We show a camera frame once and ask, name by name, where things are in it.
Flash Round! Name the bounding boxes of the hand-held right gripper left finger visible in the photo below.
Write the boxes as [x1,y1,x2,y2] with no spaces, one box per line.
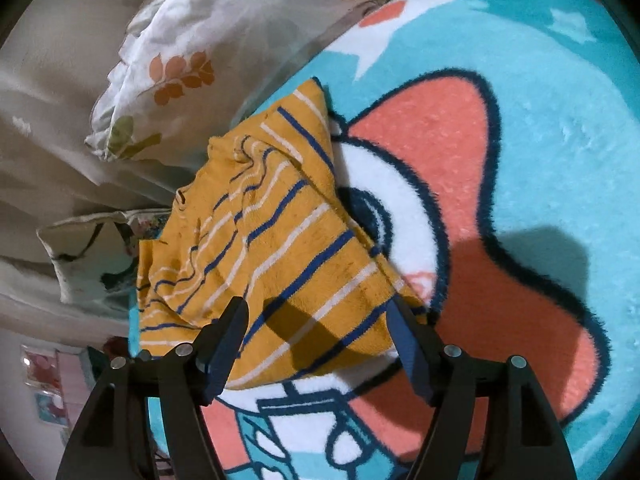
[56,296,249,480]

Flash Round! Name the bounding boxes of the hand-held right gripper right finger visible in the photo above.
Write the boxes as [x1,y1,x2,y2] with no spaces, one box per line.
[386,296,578,480]

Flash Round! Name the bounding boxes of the yellow striped shirt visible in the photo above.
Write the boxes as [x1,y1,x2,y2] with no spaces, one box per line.
[136,77,428,390]

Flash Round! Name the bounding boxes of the patterned white pillow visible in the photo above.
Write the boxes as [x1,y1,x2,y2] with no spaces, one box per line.
[37,208,173,306]

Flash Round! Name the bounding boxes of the turquoise printed blanket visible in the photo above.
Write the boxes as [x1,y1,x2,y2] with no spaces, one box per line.
[127,0,638,480]

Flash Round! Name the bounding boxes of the beige curtain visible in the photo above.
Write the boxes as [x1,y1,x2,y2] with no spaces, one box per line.
[0,0,201,341]

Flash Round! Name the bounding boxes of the white floral pillow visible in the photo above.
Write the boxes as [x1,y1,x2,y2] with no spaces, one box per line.
[84,0,431,162]

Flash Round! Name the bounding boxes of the wall poster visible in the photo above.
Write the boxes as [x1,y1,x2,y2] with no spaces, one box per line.
[20,344,76,428]

